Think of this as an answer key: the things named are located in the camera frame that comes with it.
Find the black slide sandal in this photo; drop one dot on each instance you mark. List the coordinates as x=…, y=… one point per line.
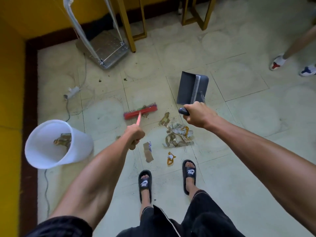
x=145, y=183
x=189, y=174

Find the person's right leg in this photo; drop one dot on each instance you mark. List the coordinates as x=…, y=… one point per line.
x=190, y=180

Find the yellow table leg frame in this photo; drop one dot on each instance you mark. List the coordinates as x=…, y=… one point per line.
x=197, y=12
x=130, y=22

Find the person's leg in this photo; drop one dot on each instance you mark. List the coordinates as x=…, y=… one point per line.
x=190, y=180
x=300, y=41
x=145, y=194

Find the person's black shorts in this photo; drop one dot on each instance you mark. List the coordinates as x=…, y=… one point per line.
x=172, y=219

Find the yellow crumpled wrapper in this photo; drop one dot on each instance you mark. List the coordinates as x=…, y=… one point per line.
x=170, y=158

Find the white power strip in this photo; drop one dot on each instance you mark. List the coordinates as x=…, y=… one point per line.
x=72, y=92

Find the person's right forearm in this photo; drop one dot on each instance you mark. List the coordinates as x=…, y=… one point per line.
x=266, y=165

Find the white blue sneaker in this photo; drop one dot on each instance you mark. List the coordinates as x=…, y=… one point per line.
x=308, y=70

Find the person's right fingers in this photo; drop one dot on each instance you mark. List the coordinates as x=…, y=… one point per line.
x=191, y=113

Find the person's right hand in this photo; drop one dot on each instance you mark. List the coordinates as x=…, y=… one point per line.
x=200, y=114

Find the person's left leg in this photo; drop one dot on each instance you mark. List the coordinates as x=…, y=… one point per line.
x=145, y=194

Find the white red sneaker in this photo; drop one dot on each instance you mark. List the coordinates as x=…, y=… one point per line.
x=277, y=62

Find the small brown paper scrap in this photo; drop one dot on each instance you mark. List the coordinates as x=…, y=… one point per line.
x=164, y=119

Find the person's left forearm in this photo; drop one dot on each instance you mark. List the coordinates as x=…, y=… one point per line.
x=98, y=180

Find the brown cardboard scrap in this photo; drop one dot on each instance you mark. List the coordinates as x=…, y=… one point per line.
x=148, y=152

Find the red broom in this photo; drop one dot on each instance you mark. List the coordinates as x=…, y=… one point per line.
x=141, y=111

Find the person's left hand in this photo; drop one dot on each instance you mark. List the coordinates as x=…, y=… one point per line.
x=134, y=134

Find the crumpled trash in bin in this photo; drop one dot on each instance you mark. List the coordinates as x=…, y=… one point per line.
x=63, y=141

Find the white plastic waste bin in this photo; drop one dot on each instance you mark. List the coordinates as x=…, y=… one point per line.
x=56, y=145

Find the pile of crumpled paper trash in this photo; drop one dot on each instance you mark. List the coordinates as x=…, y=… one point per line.
x=178, y=136

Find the metal platform trolley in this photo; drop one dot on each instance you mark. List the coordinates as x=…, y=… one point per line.
x=106, y=44

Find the person's left fingers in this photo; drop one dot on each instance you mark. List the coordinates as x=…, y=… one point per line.
x=137, y=140

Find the grey dustpan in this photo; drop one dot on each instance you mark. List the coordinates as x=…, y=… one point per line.
x=191, y=88

